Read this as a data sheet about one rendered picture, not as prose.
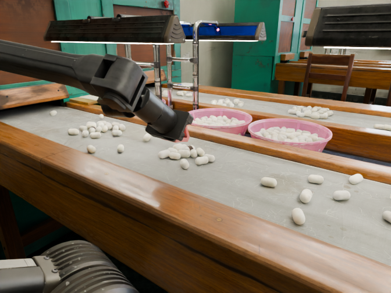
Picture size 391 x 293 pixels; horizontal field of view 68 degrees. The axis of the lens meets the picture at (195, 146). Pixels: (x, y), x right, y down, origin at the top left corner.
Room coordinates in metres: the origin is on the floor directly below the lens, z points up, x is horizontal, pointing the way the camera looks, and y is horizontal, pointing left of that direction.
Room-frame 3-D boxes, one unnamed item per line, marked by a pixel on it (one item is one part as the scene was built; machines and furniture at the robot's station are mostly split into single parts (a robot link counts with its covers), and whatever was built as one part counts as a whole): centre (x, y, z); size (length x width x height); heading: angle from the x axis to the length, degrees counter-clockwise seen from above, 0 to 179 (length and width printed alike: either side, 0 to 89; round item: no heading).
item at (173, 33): (1.02, 0.30, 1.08); 0.62 x 0.08 x 0.07; 54
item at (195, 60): (1.40, 0.01, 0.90); 0.20 x 0.19 x 0.45; 54
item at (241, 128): (1.08, -0.08, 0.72); 0.27 x 0.27 x 0.10
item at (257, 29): (1.47, -0.03, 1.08); 0.62 x 0.08 x 0.07; 54
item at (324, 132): (0.92, -0.31, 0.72); 0.27 x 0.27 x 0.10
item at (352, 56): (2.71, -1.14, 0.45); 0.44 x 0.43 x 0.91; 48
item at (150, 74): (1.78, 0.29, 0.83); 0.30 x 0.06 x 0.07; 144
